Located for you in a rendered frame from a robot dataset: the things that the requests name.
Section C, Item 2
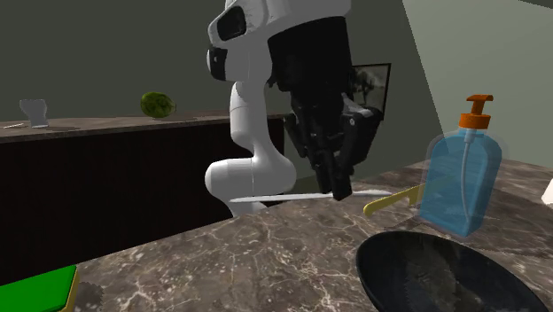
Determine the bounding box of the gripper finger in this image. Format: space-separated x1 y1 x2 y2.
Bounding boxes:
283 97 354 202
342 96 385 175

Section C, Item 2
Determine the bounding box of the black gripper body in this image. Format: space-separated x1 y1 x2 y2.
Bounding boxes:
267 16 353 109

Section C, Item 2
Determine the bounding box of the blue soap dispenser orange pump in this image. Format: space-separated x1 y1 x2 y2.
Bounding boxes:
417 93 505 239

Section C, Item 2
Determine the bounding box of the black bowl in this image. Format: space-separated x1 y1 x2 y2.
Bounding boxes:
354 230 550 312

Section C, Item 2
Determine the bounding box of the green round fruit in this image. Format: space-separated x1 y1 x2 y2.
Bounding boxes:
139 90 178 120

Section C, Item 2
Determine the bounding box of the white object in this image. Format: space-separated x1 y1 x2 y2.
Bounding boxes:
540 176 553 207

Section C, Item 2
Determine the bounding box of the dark counter cabinet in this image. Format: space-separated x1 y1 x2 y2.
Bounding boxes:
0 111 287 287

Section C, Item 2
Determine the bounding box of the grey cup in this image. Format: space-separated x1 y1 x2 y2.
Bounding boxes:
19 97 50 129

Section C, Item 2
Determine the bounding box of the green and yellow sponge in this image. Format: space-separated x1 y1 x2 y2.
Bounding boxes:
0 264 82 312

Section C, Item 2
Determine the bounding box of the dark framed wall picture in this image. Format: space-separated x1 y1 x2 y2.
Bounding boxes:
348 62 393 123

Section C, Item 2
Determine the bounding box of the yellow handled utensil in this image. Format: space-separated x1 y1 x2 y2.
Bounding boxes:
362 183 427 218

